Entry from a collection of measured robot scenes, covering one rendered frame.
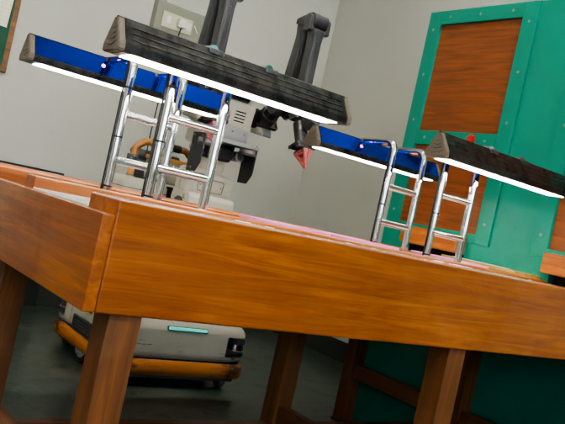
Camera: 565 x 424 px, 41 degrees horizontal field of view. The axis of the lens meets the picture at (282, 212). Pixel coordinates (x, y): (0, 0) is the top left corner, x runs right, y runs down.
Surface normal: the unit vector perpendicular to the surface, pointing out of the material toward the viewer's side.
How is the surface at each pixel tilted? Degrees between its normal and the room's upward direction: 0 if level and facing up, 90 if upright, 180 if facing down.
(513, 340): 90
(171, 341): 90
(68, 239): 90
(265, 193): 90
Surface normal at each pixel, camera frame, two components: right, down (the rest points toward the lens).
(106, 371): 0.58, 0.13
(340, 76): -0.79, -0.18
